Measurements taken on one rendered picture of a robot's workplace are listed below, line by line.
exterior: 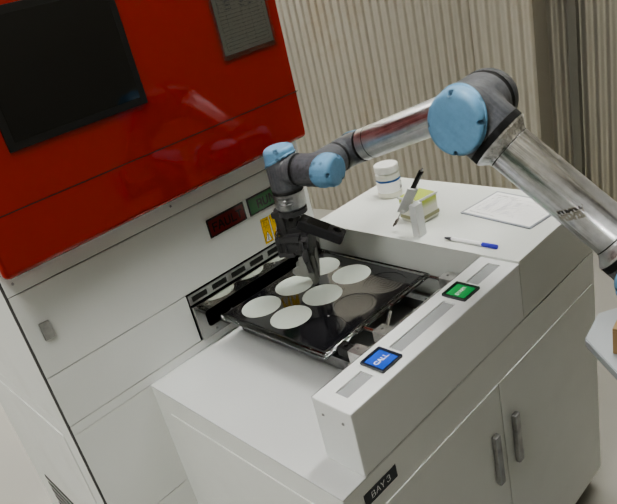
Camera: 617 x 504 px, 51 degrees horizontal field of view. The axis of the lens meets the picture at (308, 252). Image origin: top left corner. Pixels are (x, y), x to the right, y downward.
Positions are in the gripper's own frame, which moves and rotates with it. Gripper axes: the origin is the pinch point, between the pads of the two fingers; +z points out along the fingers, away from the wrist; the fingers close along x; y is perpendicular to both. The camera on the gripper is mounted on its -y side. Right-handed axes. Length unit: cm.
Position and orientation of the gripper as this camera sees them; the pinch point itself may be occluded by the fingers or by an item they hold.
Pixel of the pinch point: (318, 279)
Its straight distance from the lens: 161.6
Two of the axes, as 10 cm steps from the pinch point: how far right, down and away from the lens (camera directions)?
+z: 2.2, 8.8, 4.2
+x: -2.3, 4.6, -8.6
